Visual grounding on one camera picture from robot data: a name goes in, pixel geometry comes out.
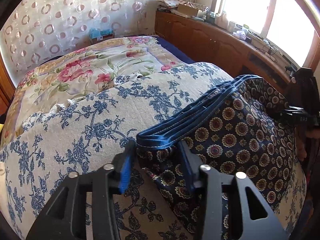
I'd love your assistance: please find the cardboard box on sideboard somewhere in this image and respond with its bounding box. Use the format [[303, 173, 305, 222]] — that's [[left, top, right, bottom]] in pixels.
[[177, 4, 203, 17]]

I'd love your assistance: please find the long wooden sideboard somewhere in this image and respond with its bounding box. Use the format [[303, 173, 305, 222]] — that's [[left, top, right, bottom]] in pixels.
[[155, 11, 290, 92]]

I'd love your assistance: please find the circle patterned sheer curtain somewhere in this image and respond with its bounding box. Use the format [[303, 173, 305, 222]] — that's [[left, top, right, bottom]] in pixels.
[[1, 0, 149, 86]]

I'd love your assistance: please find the wooden slatted wardrobe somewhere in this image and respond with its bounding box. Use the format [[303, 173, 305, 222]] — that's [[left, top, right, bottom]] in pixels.
[[0, 56, 15, 114]]

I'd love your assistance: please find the blue floral white bedspread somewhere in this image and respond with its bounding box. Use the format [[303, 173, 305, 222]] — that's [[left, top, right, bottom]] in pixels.
[[1, 63, 306, 239]]

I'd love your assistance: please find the navy patterned silk garment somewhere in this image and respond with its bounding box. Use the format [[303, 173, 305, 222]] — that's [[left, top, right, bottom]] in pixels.
[[137, 75, 294, 234]]

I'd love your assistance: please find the pink floral quilt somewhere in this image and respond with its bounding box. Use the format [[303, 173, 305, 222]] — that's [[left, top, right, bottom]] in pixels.
[[1, 36, 184, 146]]

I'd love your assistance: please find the navy blue bed sheet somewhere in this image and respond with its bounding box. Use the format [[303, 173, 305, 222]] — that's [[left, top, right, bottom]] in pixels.
[[153, 35, 195, 64]]

